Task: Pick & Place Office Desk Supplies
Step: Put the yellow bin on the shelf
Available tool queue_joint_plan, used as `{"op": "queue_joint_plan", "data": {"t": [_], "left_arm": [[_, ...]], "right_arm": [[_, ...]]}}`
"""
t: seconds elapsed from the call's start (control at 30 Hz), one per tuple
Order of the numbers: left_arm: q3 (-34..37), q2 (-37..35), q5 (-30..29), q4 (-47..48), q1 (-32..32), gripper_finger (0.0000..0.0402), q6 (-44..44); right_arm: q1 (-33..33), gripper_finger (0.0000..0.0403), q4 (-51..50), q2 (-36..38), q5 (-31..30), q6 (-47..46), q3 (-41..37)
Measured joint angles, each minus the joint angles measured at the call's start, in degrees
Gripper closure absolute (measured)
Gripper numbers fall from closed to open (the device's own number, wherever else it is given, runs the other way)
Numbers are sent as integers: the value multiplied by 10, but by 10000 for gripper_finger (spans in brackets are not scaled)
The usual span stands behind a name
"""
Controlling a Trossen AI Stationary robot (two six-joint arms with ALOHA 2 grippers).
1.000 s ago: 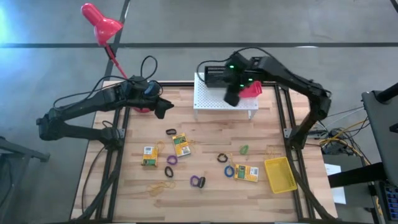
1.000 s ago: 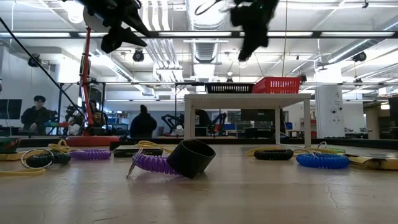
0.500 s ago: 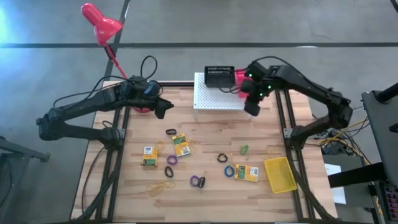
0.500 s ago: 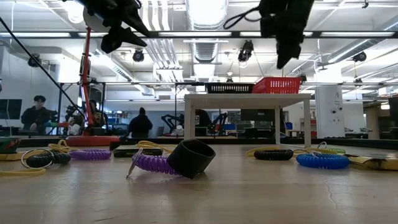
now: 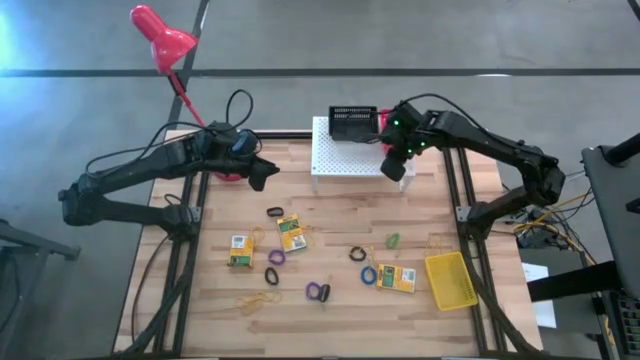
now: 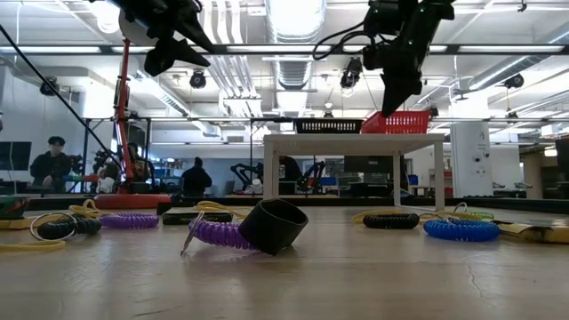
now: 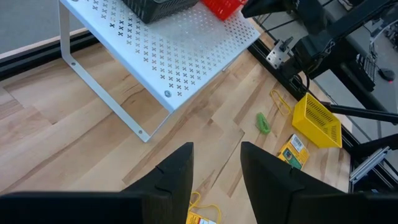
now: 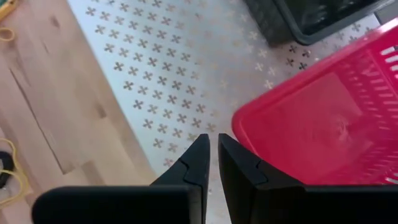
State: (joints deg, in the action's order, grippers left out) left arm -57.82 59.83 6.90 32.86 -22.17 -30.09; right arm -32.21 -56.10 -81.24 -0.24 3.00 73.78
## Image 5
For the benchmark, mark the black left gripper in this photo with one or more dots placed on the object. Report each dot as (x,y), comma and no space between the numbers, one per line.
(250,160)

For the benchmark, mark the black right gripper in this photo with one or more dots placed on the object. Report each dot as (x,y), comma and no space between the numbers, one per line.
(407,135)

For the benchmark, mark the black plastic basket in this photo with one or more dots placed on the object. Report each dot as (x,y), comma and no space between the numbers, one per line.
(352,127)

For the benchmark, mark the thin yellow rubber band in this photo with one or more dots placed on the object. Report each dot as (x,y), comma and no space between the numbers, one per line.
(310,229)
(371,250)
(435,242)
(260,230)

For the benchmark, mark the yellow green staples box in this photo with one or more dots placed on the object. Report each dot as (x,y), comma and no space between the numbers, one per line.
(395,278)
(291,234)
(241,251)

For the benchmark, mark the green rubber band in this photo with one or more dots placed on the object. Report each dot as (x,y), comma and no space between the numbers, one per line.
(393,241)

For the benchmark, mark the yellow rubber band pile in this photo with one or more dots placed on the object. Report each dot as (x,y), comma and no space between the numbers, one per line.
(257,300)

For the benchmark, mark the yellow plastic basket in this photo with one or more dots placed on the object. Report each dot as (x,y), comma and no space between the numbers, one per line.
(450,280)

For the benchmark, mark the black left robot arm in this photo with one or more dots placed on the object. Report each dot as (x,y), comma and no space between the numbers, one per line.
(150,162)

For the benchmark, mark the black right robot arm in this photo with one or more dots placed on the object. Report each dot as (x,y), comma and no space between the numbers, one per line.
(500,147)

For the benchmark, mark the red desk lamp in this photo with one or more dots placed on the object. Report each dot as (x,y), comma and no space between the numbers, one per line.
(167,45)

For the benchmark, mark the white perforated metal riser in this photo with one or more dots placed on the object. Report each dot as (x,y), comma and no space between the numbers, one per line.
(345,157)

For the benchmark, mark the black flat bar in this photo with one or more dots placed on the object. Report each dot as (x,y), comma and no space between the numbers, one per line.
(570,282)

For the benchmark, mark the white paper sheet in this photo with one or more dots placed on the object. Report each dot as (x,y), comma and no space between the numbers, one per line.
(546,315)

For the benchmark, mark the dark grey side cart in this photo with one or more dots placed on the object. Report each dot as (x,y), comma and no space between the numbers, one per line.
(617,210)

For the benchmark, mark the grey metal bench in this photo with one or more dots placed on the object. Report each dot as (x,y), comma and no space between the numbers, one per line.
(35,243)

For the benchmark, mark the keyboard with lit keys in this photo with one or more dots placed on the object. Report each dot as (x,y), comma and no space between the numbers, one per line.
(631,320)

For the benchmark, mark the black aluminium table frame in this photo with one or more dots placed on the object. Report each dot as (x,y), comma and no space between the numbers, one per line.
(290,134)

